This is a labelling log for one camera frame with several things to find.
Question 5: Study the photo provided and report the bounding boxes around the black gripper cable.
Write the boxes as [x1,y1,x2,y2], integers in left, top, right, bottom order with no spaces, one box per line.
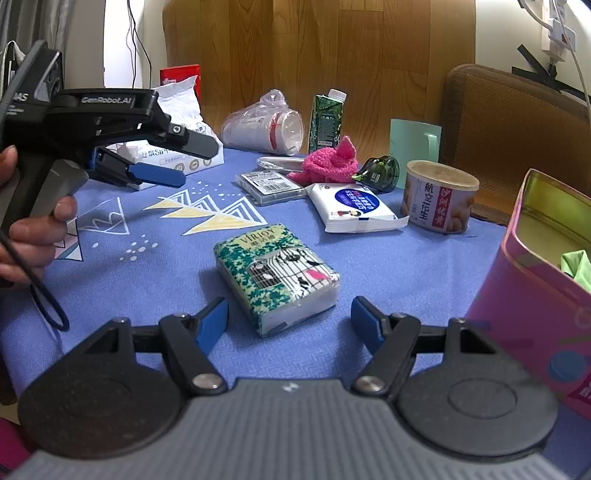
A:
[0,231,71,331]

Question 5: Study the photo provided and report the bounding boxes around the person's left hand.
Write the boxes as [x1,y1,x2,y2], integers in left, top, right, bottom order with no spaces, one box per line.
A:
[0,145,79,284]

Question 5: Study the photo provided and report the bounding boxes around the pink tin box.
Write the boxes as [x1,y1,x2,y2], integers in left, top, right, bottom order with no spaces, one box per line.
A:
[464,168,591,421]

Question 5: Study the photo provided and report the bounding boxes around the black tape cross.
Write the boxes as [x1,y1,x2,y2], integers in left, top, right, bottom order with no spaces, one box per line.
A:
[512,44,589,100]

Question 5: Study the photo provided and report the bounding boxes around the green drink carton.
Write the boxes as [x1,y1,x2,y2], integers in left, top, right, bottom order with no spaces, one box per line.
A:
[308,89,347,155]

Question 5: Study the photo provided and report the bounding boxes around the green cloth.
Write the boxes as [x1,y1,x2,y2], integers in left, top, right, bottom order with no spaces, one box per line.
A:
[561,249,591,292]

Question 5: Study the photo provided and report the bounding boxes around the peanut can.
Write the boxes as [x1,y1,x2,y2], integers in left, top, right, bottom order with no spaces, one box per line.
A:
[401,160,480,235]

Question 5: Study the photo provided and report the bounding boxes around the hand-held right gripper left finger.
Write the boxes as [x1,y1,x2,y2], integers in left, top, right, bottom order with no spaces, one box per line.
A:
[83,296,229,397]

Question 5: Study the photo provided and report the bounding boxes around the wooden board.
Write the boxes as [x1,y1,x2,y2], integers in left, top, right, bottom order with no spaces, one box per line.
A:
[161,0,476,158]

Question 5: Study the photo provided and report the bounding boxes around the white power cable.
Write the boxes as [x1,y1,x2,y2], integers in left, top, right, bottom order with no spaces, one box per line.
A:
[517,0,591,118]

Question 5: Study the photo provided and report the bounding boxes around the pink fuzzy sock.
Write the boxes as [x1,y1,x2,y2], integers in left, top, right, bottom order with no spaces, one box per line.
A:
[286,135,361,185]

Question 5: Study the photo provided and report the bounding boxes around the green patterned tissue pack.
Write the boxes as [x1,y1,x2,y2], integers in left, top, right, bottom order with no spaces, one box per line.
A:
[213,224,341,337]

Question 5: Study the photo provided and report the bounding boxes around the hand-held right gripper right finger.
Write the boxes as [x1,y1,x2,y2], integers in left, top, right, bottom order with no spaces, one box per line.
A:
[351,296,499,397]

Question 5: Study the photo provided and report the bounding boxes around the white power strip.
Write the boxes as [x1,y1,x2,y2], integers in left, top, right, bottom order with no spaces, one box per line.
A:
[540,0,578,63]

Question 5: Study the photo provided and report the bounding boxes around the red box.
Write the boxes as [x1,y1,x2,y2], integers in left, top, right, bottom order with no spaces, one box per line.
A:
[160,65,201,100]

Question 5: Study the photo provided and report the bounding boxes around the mint green mug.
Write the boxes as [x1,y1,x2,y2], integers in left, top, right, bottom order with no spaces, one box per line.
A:
[389,119,441,174]

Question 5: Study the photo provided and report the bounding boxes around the brown chair back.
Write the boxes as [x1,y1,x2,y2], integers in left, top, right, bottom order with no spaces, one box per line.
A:
[441,64,591,225]

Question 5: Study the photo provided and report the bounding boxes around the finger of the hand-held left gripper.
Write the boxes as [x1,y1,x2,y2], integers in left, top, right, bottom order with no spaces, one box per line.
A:
[152,122,219,160]
[92,148,186,190]

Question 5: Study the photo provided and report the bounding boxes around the white tissue packet blue label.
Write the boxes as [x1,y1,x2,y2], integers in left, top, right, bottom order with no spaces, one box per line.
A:
[305,182,410,234]

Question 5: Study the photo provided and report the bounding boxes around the bagged stack of plastic cups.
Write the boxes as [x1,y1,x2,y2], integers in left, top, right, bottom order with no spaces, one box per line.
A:
[222,89,304,155]

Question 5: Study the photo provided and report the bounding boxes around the clear case with barcode label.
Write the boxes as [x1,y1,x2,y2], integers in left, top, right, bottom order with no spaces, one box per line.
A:
[235,168,306,206]

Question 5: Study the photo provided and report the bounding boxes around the blue printed tablecloth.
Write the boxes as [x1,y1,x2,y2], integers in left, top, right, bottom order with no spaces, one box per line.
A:
[0,145,591,480]

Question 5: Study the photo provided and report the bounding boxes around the black wall cable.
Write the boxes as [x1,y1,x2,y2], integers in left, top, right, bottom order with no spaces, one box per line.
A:
[127,0,153,89]

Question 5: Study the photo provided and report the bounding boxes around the white wipes bag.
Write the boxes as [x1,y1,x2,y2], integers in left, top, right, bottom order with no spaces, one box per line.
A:
[106,76,225,191]

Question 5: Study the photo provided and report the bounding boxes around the green black correction tape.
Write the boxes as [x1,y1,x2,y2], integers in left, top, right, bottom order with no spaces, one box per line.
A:
[352,156,400,192]

